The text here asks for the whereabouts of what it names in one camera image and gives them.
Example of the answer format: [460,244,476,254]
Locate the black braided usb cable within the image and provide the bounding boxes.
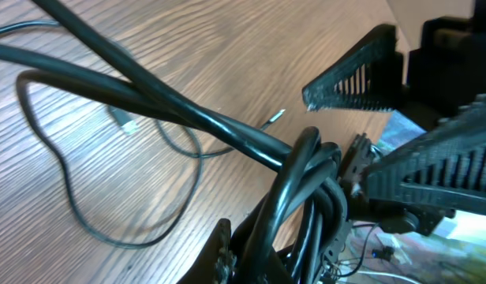
[0,19,287,250]

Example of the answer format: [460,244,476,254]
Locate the black smooth usb cable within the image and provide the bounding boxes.
[0,0,349,284]

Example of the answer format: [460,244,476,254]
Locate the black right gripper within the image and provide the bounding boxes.
[302,1,486,235]

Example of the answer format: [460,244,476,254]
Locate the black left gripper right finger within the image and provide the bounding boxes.
[266,220,352,283]

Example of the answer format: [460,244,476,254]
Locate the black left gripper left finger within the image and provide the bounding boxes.
[178,219,236,284]

